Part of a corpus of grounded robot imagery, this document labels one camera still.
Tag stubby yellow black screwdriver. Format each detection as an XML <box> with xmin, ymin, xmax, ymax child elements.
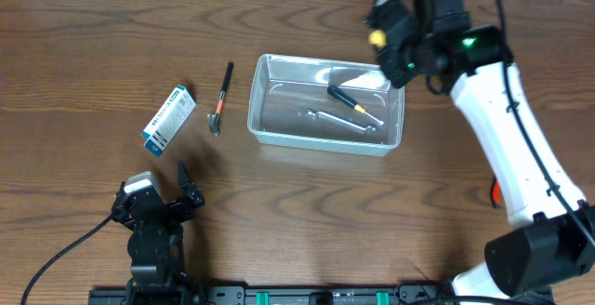
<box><xmin>368</xmin><ymin>30</ymin><xmax>387</xmax><ymax>49</ymax></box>

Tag small black orange hammer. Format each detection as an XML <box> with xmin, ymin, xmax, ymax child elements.
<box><xmin>207</xmin><ymin>61</ymin><xmax>234</xmax><ymax>137</ymax></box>

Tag slim black yellow screwdriver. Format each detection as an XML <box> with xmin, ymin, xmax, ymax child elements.
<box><xmin>327</xmin><ymin>86</ymin><xmax>384</xmax><ymax>126</ymax></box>

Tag silver wrench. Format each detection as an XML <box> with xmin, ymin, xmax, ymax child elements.
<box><xmin>306</xmin><ymin>109</ymin><xmax>377</xmax><ymax>134</ymax></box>

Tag red handled pliers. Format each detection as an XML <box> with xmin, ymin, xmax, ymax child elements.
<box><xmin>489</xmin><ymin>177</ymin><xmax>501</xmax><ymax>209</ymax></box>

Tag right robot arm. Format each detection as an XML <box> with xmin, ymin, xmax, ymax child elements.
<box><xmin>366</xmin><ymin>0</ymin><xmax>594</xmax><ymax>304</ymax></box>

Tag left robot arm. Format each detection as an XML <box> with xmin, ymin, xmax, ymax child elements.
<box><xmin>112</xmin><ymin>162</ymin><xmax>206</xmax><ymax>305</ymax></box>

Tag clear plastic container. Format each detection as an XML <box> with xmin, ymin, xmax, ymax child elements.
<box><xmin>247</xmin><ymin>54</ymin><xmax>404</xmax><ymax>156</ymax></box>

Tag white blue cardboard box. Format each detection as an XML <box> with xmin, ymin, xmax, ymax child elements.
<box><xmin>141</xmin><ymin>85</ymin><xmax>196</xmax><ymax>157</ymax></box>

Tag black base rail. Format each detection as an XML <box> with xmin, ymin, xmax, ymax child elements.
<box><xmin>87</xmin><ymin>284</ymin><xmax>554</xmax><ymax>305</ymax></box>

